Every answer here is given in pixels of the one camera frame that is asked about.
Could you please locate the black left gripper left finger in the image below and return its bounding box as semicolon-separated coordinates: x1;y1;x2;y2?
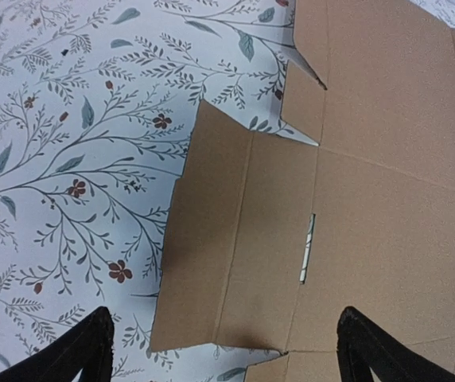
0;306;115;382

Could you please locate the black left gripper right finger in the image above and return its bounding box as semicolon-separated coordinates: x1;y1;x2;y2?
336;306;455;382

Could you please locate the brown cardboard box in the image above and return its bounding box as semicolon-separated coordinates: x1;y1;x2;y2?
150;1;455;381

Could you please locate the floral patterned table mat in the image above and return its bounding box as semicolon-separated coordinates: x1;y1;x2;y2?
0;0;455;382

